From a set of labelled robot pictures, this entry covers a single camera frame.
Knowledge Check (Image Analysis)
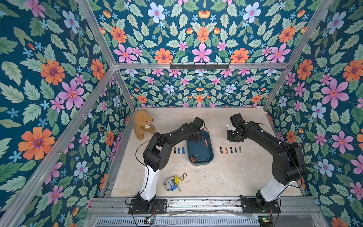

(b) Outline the teal plastic storage box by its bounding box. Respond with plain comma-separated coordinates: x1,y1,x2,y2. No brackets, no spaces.
187,131,214,166

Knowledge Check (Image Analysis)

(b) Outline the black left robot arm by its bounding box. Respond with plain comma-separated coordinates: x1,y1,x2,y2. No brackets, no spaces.
138,118,205,202

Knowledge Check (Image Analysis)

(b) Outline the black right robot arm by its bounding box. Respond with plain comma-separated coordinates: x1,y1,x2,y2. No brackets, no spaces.
226,115,306,206

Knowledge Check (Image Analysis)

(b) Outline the white plush toy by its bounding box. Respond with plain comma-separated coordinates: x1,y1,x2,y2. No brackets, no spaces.
226,124,235,131

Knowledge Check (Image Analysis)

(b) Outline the brown teddy bear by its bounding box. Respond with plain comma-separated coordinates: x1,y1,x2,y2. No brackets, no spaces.
133,109,156,141

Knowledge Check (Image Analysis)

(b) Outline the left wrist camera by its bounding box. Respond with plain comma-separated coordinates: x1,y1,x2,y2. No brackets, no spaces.
192,117,205,131

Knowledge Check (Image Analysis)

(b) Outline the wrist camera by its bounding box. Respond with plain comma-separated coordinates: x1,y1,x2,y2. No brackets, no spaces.
230,113,246,128
192,117,205,131

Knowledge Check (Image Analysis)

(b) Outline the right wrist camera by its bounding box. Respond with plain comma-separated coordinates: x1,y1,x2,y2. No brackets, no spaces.
230,113,246,128

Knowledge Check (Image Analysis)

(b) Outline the keychain toy with yellow cap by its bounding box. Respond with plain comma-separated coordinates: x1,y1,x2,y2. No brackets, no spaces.
164,173,188,192

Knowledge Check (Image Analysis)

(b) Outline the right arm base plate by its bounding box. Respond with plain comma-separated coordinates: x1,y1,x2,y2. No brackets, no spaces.
240,195,280,214

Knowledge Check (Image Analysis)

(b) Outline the black hook rail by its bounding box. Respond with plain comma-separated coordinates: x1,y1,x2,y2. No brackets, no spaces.
169,63,230,71

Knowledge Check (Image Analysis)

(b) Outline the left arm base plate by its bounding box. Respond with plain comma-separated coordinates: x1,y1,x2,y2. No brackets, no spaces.
128,198,168,215

